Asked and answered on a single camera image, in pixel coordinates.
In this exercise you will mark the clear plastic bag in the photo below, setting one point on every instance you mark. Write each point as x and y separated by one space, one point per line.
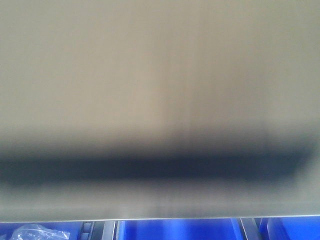
34 231

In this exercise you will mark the lower right blue bin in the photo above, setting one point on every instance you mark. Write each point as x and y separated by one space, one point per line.
290 228

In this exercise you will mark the lower blue plastic bin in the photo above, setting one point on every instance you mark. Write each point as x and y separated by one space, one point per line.
180 229

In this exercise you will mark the brown cardboard box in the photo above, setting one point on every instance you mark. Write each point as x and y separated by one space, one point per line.
159 109

